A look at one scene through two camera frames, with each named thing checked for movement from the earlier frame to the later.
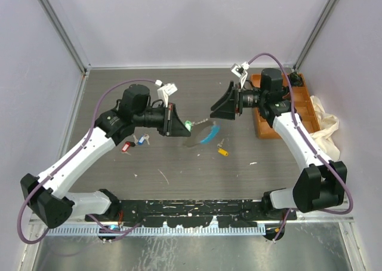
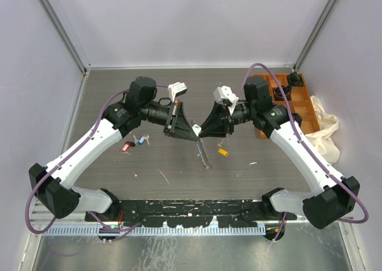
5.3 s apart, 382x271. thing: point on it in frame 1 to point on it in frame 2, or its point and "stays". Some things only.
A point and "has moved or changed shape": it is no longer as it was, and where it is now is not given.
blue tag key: (141, 141) stays
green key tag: (188, 125) has moved or changed shape
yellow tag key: (221, 151) stays
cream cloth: (328, 122) stays
